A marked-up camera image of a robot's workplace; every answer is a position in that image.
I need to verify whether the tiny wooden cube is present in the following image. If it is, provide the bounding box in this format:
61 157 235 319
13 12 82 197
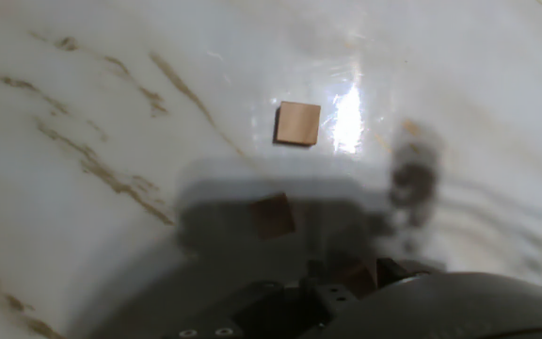
273 100 323 147
250 191 297 241
343 259 379 299

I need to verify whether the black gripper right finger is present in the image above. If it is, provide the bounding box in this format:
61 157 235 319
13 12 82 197
376 257 441 289

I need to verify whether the white marble pattern board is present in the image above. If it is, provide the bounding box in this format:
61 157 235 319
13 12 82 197
0 0 542 339

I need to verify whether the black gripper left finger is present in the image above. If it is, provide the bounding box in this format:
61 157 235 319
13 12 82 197
171 271 362 339

